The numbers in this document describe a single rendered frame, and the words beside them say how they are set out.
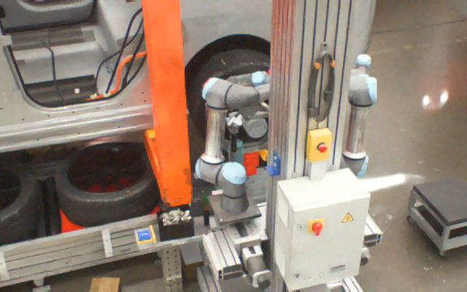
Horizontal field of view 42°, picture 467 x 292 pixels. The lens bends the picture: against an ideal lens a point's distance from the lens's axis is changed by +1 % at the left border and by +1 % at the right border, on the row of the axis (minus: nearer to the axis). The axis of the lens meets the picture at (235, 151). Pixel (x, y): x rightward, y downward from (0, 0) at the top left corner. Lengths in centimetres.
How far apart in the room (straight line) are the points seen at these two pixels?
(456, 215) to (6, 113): 277
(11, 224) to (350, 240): 204
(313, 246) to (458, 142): 292
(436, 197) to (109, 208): 207
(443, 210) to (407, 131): 148
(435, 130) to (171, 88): 290
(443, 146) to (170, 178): 260
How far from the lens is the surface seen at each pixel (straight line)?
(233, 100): 279
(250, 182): 418
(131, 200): 373
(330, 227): 256
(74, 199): 377
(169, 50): 303
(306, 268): 268
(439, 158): 507
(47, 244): 370
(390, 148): 509
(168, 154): 333
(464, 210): 404
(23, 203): 381
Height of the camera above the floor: 280
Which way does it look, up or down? 35 degrees down
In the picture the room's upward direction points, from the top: straight up
